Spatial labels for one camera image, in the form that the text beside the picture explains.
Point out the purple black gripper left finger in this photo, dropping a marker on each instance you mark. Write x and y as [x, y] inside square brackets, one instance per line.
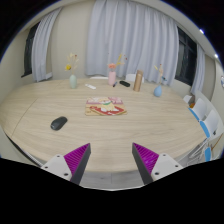
[71, 166]

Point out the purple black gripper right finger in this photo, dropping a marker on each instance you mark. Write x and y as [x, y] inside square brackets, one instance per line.
[153, 166]

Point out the black computer mouse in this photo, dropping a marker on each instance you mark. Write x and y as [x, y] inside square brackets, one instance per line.
[58, 123]

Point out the blue vase with dried flowers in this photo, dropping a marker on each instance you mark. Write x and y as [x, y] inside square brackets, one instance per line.
[158, 89]

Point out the small white chair back right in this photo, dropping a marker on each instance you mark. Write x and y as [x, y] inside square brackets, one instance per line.
[187, 98]

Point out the white chair far right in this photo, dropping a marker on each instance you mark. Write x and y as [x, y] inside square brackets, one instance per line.
[199, 109]

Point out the white blue chair near right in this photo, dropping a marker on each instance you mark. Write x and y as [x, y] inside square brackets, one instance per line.
[211, 125]

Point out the white remote control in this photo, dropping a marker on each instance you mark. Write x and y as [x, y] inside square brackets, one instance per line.
[90, 86]

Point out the green vase with yellow flowers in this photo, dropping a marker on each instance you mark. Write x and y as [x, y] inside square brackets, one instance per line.
[71, 66]

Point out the white chair behind table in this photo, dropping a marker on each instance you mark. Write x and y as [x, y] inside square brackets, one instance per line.
[131, 77]

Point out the tan tall bottle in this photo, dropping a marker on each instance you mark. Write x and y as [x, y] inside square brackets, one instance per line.
[138, 80]

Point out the pink vase with flowers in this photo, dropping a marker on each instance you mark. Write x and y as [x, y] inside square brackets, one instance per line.
[112, 69]

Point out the right grey curtain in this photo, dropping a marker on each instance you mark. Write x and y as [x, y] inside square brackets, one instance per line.
[200, 71]

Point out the grey curtain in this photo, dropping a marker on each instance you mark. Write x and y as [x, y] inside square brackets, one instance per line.
[141, 37]
[40, 46]
[200, 71]

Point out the left grey curtain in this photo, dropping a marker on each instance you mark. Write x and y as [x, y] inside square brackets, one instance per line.
[40, 46]

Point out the right dark window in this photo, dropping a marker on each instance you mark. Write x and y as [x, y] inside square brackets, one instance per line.
[187, 59]

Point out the dark window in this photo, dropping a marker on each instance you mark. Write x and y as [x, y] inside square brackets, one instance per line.
[187, 59]
[28, 51]

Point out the left dark window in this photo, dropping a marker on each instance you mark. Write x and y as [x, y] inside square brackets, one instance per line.
[28, 51]

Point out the centre grey curtain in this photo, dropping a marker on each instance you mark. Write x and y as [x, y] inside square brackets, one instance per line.
[141, 37]

